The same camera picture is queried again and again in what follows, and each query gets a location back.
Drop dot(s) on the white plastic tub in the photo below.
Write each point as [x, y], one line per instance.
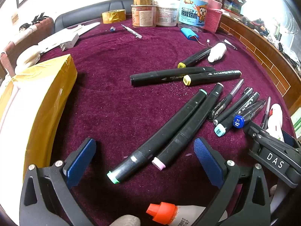
[167, 13]

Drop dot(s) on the white red labelled bottle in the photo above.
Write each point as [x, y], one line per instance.
[276, 120]

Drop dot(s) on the long all black marker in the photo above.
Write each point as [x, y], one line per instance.
[164, 75]

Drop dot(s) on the small white plastic bottle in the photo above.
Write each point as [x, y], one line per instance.
[217, 52]

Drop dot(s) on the brown armchair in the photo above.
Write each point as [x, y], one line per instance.
[16, 42]

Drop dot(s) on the green capped black marker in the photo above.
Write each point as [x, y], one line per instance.
[162, 134]

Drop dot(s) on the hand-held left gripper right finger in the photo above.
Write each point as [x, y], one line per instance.
[208, 162]

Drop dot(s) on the yellow taped cardboard box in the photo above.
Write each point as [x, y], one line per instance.
[35, 113]

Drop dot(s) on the yellow tape roll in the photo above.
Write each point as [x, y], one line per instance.
[114, 16]

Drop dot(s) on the black leather sofa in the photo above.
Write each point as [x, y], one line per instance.
[82, 13]

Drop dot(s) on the person's right hand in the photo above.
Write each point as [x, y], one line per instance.
[274, 191]

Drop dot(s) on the wooden cabinet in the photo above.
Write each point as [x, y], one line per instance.
[258, 47]

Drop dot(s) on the blue battery pack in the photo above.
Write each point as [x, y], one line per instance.
[189, 33]

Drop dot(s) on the person's left hand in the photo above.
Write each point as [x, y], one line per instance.
[125, 220]

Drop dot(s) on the light blue capped marker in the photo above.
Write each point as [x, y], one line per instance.
[237, 115]

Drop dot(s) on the thin dark ballpoint pen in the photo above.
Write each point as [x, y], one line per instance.
[266, 113]

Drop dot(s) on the silver blue pen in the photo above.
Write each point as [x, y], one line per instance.
[131, 31]

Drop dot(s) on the black clip pen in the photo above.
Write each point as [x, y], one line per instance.
[235, 107]

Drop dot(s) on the pink capped black marker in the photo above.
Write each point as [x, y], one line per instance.
[188, 129]

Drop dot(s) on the white power adapter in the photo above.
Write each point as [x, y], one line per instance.
[69, 42]

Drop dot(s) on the orange capped white bottle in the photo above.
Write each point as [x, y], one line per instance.
[164, 213]

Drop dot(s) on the pink knitted cover jar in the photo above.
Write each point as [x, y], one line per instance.
[213, 14]

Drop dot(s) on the yellow capped black marker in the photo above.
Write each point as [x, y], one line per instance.
[211, 77]
[195, 57]

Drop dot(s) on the white plastic wrapped rolls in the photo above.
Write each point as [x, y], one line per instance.
[27, 58]

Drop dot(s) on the white papers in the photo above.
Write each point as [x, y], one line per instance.
[70, 31]

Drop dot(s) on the dark blue capped marker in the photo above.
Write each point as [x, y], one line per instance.
[247, 115]

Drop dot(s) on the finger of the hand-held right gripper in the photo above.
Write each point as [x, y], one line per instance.
[289, 137]
[251, 130]

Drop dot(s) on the black gel pen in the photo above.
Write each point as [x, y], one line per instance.
[227, 100]

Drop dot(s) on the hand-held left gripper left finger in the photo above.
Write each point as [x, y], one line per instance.
[81, 162]

